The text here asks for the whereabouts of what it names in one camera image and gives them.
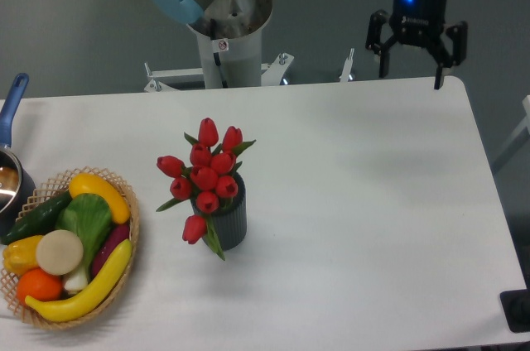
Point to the black device at edge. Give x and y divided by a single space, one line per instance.
516 309

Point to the purple sweet potato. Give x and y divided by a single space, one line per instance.
115 237

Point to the yellow bell pepper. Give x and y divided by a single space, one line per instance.
20 257

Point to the blue handled saucepan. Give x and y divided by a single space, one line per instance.
16 184

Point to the long yellow squash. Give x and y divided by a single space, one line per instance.
92 295

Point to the red tulip bouquet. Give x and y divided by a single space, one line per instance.
208 182

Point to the dark grey ribbed vase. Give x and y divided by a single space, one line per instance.
229 225

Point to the white frame at right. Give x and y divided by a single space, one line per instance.
515 141

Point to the orange fruit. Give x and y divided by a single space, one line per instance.
39 285

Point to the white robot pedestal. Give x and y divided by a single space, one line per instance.
230 63

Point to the beige round onion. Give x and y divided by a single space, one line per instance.
59 252

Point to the woven wicker basket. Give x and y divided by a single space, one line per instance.
55 186

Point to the white metal base frame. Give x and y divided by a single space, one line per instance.
272 74

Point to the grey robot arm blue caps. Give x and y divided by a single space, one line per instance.
229 37

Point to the green bok choy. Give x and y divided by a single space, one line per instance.
89 217

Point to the green cucumber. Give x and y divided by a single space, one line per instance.
38 221

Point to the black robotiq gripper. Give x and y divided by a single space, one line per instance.
418 11

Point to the short yellow squash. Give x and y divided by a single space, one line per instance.
87 183

